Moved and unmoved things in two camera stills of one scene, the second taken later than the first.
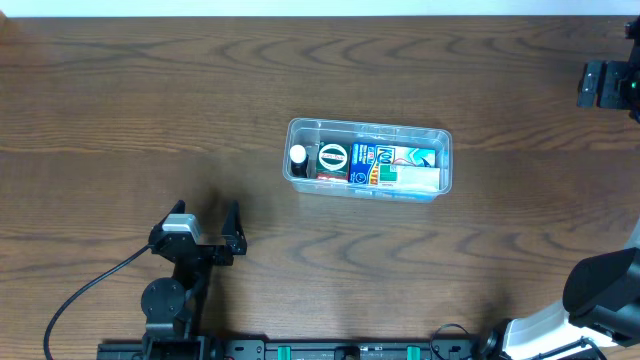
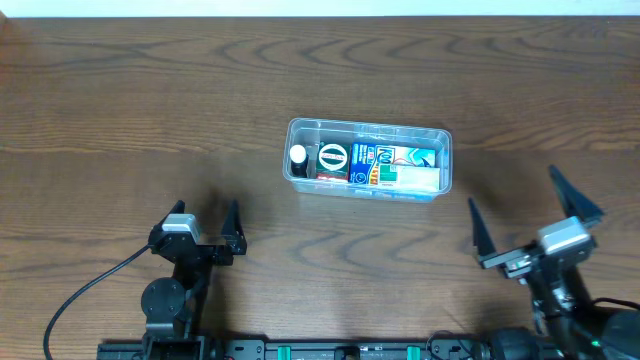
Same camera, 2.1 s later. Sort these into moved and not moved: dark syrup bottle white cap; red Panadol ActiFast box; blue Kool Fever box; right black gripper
Moved: right black gripper
Not moved: dark syrup bottle white cap; red Panadol ActiFast box; blue Kool Fever box
